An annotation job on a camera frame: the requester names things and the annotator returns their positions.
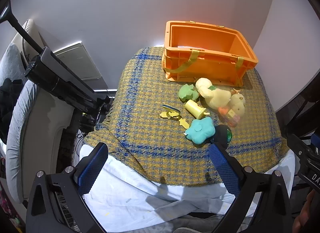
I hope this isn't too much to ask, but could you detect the small yellow plush chick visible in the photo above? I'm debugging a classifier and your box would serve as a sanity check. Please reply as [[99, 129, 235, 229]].
[[229, 89, 246, 119]]

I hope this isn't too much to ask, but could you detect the blue and yellow flat toy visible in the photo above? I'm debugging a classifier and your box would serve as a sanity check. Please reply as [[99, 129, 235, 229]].
[[160, 104, 181, 119]]

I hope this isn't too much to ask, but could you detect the colourful clear block toy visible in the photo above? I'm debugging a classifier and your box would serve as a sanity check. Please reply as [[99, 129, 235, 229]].
[[218, 106, 240, 127]]

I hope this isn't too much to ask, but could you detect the green rubber toy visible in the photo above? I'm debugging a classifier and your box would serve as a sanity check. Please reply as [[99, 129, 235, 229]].
[[178, 83, 200, 102]]

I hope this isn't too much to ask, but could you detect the yellow blue plaid blanket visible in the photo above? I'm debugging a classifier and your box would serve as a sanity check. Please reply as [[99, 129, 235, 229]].
[[82, 46, 290, 187]]

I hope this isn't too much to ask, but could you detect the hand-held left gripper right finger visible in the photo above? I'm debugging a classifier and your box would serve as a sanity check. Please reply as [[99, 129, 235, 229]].
[[209, 143, 293, 233]]

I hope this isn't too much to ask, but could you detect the white bed sheet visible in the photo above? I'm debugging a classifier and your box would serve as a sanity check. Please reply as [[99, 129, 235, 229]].
[[80, 145, 297, 233]]

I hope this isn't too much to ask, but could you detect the dark ball with green patch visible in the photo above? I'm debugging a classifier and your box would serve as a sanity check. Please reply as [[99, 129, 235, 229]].
[[212, 124, 233, 149]]

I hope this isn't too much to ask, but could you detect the beige chair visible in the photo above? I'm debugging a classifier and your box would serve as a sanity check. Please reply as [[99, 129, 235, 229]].
[[5, 19, 78, 201]]

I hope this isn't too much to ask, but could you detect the teal flower toy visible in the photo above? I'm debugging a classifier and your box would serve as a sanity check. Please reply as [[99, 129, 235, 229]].
[[184, 119, 215, 145]]

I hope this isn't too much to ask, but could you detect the dark floral cloth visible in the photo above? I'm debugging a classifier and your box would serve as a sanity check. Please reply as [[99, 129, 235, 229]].
[[0, 182, 28, 233]]

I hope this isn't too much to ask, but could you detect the yellow toy cup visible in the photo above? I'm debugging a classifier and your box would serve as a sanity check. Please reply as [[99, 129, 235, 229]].
[[184, 99, 210, 120]]

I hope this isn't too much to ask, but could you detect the orange plastic crate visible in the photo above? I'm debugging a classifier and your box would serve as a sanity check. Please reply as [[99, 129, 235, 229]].
[[161, 20, 259, 88]]

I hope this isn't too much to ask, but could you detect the white flat panel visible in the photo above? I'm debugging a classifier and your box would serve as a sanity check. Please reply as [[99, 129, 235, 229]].
[[52, 41, 103, 81]]

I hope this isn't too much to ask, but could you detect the person's right hand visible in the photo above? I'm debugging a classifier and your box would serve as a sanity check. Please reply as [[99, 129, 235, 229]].
[[294, 190, 320, 233]]

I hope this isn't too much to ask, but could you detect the black stand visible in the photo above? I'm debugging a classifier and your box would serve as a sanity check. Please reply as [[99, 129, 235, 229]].
[[0, 0, 112, 129]]

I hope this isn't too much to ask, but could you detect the yellow plush duck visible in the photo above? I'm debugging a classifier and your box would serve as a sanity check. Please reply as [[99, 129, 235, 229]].
[[195, 78, 232, 110]]

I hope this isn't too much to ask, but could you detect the black cloth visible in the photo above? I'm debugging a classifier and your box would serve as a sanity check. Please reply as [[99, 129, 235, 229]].
[[0, 78, 23, 144]]

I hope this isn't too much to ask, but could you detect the grey seat cushion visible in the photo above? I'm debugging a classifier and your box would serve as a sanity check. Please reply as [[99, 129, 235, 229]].
[[0, 43, 39, 204]]

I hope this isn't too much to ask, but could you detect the grey cloth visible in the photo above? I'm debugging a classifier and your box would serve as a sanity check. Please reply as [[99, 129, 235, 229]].
[[172, 212, 226, 233]]

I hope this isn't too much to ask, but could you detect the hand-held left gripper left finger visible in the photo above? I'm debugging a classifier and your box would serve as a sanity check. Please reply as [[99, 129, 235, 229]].
[[26, 142, 109, 233]]

